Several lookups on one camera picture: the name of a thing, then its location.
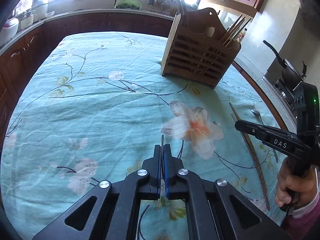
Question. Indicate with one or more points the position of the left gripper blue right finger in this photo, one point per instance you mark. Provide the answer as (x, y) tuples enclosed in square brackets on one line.
[(215, 209)]

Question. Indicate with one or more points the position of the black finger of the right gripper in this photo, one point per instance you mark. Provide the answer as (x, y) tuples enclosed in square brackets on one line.
[(272, 137)]

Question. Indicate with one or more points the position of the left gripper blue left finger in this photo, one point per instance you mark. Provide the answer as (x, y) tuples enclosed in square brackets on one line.
[(109, 210)]

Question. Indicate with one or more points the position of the dark patterned chopstick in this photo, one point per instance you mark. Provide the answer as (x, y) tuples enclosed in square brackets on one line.
[(257, 166)]

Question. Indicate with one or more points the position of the steel fork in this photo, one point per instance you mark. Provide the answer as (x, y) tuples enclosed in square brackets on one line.
[(162, 156)]

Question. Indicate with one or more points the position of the light bamboo chopstick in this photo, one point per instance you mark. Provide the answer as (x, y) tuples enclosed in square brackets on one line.
[(241, 29)]

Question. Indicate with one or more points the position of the patterned wooden chopstick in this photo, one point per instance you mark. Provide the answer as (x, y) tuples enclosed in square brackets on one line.
[(232, 29)]

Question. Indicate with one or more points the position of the right hand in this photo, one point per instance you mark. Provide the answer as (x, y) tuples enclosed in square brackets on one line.
[(294, 189)]

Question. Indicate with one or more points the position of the gas stove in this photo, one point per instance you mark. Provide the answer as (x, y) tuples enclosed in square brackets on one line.
[(285, 96)]

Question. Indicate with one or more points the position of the black wok pan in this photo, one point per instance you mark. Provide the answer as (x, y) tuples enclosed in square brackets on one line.
[(290, 76)]

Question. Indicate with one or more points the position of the steel spoon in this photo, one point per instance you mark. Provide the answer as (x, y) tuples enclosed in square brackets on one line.
[(258, 115)]

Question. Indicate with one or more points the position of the teal floral tablecloth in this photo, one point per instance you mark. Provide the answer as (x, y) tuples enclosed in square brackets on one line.
[(96, 108)]

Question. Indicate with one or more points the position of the wooden utensil holder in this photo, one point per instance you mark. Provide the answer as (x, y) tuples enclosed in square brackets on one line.
[(199, 48)]

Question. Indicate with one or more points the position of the green colander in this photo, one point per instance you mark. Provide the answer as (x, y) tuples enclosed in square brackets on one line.
[(128, 4)]

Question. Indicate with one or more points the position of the white pink rice cooker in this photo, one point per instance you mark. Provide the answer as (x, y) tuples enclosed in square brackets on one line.
[(8, 31)]

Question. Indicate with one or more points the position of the small steel cooker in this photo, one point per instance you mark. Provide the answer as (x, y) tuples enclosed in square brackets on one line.
[(27, 19)]

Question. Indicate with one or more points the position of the white cooker pot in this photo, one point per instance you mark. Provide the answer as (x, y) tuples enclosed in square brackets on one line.
[(39, 8)]

